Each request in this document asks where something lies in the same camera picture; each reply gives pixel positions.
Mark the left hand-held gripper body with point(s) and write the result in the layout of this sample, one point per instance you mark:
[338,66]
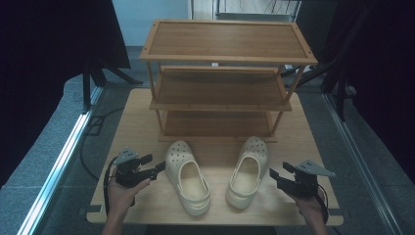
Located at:
[129,173]

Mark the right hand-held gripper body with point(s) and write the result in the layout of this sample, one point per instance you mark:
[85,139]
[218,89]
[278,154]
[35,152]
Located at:
[305,184]

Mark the cream clog shoe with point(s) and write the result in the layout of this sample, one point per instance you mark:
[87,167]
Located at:
[181,156]
[255,149]

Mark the three-tier wooden shoe rack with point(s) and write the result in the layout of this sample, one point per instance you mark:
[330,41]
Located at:
[228,39]

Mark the person's right hand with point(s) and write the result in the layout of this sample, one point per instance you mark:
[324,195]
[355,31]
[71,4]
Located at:
[311,207]

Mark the person's left hand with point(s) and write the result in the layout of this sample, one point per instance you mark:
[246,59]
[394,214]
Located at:
[120,197]

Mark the black metal stand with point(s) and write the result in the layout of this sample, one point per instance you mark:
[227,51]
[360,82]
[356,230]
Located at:
[86,88]
[341,94]

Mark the white power strip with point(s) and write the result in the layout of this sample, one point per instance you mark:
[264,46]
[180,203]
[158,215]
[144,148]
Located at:
[295,68]

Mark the dark curtain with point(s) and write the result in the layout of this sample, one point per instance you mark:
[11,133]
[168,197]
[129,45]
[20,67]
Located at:
[385,81]
[39,65]

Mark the black table corner bracket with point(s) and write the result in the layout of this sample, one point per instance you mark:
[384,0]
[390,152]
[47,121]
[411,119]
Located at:
[336,212]

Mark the aluminium floor rail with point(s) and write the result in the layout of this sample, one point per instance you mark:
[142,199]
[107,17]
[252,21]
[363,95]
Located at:
[359,163]
[58,163]

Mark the metal background frame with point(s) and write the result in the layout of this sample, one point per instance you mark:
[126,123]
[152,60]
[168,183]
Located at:
[254,14]

